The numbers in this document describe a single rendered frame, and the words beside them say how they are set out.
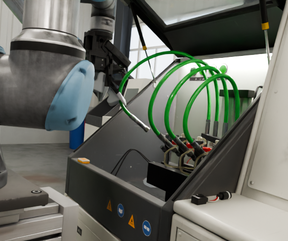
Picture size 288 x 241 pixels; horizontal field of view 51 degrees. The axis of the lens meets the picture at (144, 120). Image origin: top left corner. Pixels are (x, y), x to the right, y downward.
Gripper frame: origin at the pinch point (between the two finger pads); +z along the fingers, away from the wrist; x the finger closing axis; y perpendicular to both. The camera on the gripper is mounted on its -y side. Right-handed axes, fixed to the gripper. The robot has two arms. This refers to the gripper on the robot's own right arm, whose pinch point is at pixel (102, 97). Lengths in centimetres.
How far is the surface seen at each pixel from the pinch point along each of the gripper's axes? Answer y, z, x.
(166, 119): -13.7, 4.9, 16.5
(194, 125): -57, 9, -16
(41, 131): -174, 91, -673
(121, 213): -2.9, 33.9, 13.0
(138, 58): -349, -108, -529
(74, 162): -3.1, 26.8, -26.0
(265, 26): -35, -25, 32
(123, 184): -4.0, 25.8, 10.8
